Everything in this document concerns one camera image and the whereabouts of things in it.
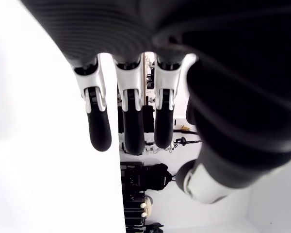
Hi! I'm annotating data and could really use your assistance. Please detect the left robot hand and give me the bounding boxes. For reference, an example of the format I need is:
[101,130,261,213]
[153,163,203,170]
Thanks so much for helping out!
[19,0,291,204]

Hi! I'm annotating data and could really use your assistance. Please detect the tall equipment rack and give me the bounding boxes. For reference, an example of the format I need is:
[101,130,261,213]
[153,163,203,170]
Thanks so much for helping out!
[141,51,157,106]

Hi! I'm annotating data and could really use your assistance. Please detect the silver humanoid robot legs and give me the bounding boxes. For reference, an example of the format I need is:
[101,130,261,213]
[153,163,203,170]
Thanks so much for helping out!
[121,142,178,155]

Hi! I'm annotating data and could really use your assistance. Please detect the person in black jacket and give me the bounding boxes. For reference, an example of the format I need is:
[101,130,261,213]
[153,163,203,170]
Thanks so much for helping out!
[145,163,178,192]

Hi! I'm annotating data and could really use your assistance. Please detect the cream plush toy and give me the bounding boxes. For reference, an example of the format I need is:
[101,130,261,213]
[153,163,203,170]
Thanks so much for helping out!
[140,195,154,218]

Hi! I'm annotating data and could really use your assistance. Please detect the black bags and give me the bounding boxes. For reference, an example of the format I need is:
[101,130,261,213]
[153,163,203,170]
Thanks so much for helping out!
[145,222,164,233]

